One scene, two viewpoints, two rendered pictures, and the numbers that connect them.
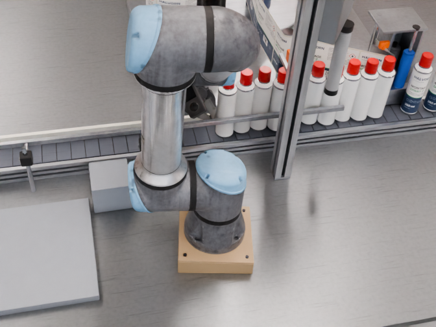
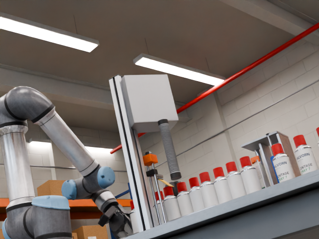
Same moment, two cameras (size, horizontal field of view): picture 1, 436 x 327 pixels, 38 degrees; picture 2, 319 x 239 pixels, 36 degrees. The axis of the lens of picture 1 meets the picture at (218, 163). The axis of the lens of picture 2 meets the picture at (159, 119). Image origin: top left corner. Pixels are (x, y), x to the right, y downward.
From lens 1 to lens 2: 2.04 m
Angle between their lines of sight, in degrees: 80
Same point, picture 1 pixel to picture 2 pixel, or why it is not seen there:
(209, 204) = (31, 218)
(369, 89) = (232, 186)
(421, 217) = not seen: hidden behind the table
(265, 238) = not seen: outside the picture
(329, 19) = (128, 108)
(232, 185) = (40, 198)
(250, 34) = (27, 89)
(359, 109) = not seen: hidden behind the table
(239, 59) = (17, 98)
